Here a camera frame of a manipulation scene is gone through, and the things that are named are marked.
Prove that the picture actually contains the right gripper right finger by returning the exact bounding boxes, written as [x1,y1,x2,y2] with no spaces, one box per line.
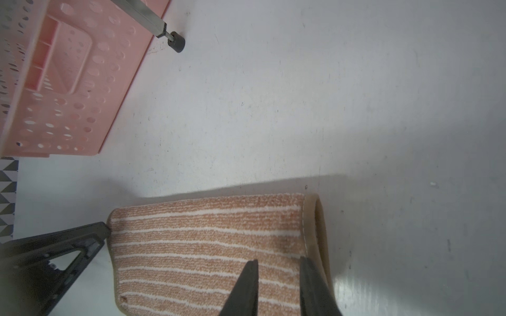
[299,257,343,316]

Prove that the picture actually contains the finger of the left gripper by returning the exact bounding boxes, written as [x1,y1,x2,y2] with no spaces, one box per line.
[1,222,111,315]

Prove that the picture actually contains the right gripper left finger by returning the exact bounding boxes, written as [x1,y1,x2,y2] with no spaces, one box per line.
[219,259,259,316]

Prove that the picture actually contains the striped brown square dishcloth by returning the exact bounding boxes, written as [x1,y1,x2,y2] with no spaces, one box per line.
[108,194,332,315]

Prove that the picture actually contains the pink plastic basket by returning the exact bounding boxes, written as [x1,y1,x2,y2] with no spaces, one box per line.
[1,1,153,157]

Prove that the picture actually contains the metal two-tier dish rack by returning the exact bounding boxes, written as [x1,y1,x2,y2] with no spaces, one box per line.
[112,0,186,53]

